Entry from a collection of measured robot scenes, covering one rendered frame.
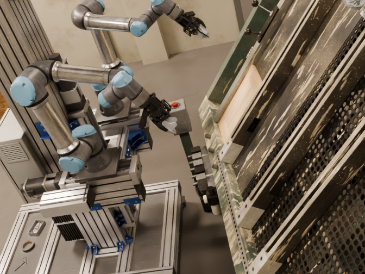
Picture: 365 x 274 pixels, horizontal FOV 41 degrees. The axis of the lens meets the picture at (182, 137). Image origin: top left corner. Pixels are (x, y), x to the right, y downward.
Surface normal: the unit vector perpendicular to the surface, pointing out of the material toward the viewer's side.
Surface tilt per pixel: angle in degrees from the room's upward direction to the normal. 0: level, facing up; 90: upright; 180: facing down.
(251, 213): 90
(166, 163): 0
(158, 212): 0
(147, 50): 90
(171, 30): 90
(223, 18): 90
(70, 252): 0
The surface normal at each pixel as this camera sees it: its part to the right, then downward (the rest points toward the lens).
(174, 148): -0.25, -0.77
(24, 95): -0.30, 0.54
